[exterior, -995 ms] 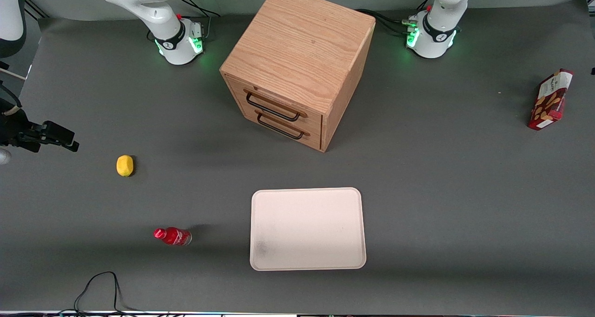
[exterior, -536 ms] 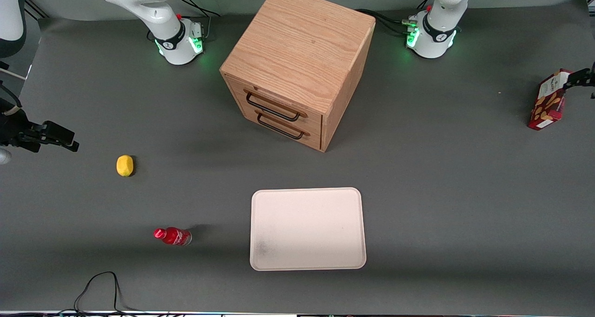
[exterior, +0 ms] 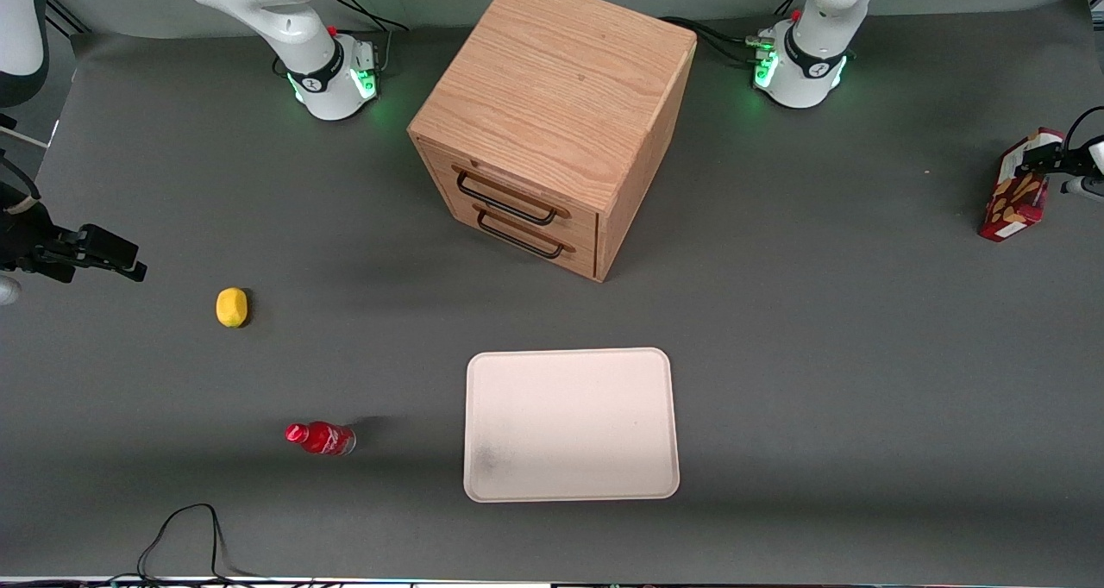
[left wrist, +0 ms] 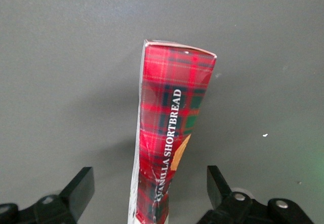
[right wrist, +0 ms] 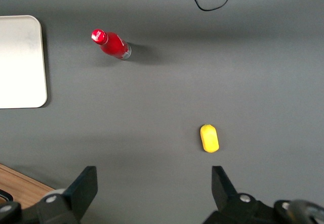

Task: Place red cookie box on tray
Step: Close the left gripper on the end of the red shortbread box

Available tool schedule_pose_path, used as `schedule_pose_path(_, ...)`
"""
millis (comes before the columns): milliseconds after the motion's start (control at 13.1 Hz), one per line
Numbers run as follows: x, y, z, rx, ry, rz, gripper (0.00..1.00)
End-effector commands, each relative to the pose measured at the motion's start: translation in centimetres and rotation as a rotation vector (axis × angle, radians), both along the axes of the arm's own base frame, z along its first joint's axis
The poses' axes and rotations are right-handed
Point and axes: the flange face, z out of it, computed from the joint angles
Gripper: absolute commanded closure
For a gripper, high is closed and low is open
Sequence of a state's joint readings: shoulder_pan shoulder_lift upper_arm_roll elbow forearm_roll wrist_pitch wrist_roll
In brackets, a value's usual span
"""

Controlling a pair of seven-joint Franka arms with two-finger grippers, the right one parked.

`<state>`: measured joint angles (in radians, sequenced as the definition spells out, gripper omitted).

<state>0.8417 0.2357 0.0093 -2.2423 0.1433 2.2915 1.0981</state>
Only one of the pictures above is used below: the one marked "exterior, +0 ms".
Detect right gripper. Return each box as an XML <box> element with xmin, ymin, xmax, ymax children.
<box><xmin>0</xmin><ymin>224</ymin><xmax>147</xmax><ymax>306</ymax></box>

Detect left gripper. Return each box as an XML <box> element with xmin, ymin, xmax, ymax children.
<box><xmin>1018</xmin><ymin>135</ymin><xmax>1104</xmax><ymax>203</ymax></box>

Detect red cookie box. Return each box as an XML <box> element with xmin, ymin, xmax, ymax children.
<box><xmin>977</xmin><ymin>128</ymin><xmax>1068</xmax><ymax>242</ymax></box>

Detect beige rectangular plastic tray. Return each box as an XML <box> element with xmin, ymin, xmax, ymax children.
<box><xmin>463</xmin><ymin>347</ymin><xmax>681</xmax><ymax>504</ymax></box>

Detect yellow lemon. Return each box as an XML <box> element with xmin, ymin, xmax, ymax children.
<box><xmin>216</xmin><ymin>287</ymin><xmax>249</xmax><ymax>328</ymax></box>

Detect red soda bottle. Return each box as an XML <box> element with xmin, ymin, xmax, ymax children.
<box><xmin>285</xmin><ymin>421</ymin><xmax>357</xmax><ymax>457</ymax></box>

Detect dark grey table mat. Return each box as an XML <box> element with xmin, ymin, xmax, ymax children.
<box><xmin>0</xmin><ymin>0</ymin><xmax>1104</xmax><ymax>582</ymax></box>

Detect oak wooden drawer cabinet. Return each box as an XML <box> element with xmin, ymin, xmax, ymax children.
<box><xmin>407</xmin><ymin>0</ymin><xmax>698</xmax><ymax>284</ymax></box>

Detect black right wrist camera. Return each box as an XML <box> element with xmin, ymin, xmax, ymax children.
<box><xmin>0</xmin><ymin>187</ymin><xmax>61</xmax><ymax>257</ymax></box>

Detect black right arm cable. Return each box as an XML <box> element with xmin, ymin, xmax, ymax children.
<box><xmin>0</xmin><ymin>153</ymin><xmax>41</xmax><ymax>218</ymax></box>

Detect black looped cable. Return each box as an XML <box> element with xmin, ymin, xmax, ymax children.
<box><xmin>136</xmin><ymin>503</ymin><xmax>260</xmax><ymax>584</ymax></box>

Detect black left base cables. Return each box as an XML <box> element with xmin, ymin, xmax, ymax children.
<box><xmin>660</xmin><ymin>16</ymin><xmax>777</xmax><ymax>65</ymax></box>

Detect black base cables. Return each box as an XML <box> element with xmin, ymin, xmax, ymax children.
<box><xmin>328</xmin><ymin>0</ymin><xmax>411</xmax><ymax>76</ymax></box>
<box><xmin>660</xmin><ymin>16</ymin><xmax>777</xmax><ymax>65</ymax></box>

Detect black right base cables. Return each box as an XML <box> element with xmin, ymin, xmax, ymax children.
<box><xmin>328</xmin><ymin>0</ymin><xmax>411</xmax><ymax>76</ymax></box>

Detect long black drawer handle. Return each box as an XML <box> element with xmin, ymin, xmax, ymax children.
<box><xmin>455</xmin><ymin>170</ymin><xmax>560</xmax><ymax>227</ymax></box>

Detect short black drawer handle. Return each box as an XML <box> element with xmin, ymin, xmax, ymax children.
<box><xmin>475</xmin><ymin>209</ymin><xmax>566</xmax><ymax>260</ymax></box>

